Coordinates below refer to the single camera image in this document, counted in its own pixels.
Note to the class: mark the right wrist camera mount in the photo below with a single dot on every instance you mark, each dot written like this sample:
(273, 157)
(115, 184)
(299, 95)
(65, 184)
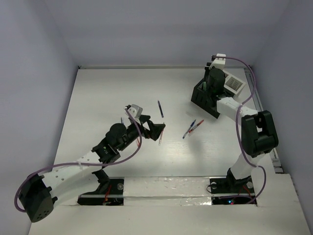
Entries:
(218, 61)

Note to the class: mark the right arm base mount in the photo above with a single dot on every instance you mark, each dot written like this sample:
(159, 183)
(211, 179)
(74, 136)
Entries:
(222, 193)

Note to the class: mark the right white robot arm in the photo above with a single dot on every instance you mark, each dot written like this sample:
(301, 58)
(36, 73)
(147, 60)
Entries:
(255, 130)

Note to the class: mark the foil tape strip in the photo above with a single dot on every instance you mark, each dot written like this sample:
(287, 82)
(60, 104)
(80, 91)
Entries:
(166, 191)

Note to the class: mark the purple pen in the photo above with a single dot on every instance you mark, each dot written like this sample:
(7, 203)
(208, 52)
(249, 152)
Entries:
(160, 109)

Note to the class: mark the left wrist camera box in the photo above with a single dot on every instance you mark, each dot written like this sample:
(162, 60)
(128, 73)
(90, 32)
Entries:
(134, 110)

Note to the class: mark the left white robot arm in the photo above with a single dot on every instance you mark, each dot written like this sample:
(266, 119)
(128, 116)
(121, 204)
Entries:
(39, 194)

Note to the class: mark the black two-compartment pen holder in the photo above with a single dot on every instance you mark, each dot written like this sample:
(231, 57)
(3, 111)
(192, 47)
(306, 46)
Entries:
(201, 99)

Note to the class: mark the aluminium rail right edge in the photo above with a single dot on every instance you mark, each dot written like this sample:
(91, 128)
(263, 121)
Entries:
(258, 105)

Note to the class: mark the white grey tray box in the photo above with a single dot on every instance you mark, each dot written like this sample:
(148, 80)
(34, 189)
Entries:
(233, 85)

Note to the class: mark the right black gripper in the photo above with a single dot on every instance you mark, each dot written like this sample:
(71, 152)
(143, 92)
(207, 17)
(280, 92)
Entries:
(208, 69)

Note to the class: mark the red blue pen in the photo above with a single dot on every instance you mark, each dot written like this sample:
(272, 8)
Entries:
(195, 126)

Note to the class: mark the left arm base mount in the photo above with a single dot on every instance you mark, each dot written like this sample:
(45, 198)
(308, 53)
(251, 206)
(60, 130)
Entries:
(108, 193)

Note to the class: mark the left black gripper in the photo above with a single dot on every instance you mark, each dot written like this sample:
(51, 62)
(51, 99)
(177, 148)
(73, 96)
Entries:
(154, 129)

